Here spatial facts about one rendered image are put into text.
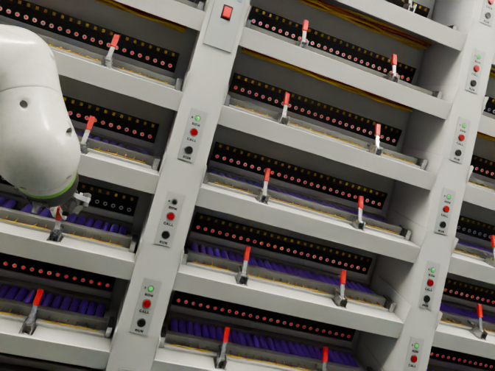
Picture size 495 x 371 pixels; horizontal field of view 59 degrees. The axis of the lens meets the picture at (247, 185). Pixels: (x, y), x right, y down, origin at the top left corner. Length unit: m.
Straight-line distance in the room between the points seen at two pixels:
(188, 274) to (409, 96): 0.74
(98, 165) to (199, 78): 0.30
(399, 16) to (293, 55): 0.33
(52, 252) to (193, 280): 0.31
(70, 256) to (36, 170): 0.45
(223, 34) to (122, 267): 0.59
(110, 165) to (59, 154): 0.41
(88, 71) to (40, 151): 0.48
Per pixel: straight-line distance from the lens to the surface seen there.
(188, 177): 1.02
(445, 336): 1.35
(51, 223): 1.09
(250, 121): 1.07
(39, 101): 0.64
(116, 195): 1.18
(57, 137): 0.62
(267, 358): 1.20
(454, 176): 1.32
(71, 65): 1.07
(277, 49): 1.14
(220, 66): 1.08
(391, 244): 1.21
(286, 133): 1.09
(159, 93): 1.05
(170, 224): 1.02
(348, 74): 1.19
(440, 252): 1.29
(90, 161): 1.03
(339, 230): 1.14
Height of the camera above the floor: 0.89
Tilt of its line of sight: 5 degrees up
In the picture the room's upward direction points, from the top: 15 degrees clockwise
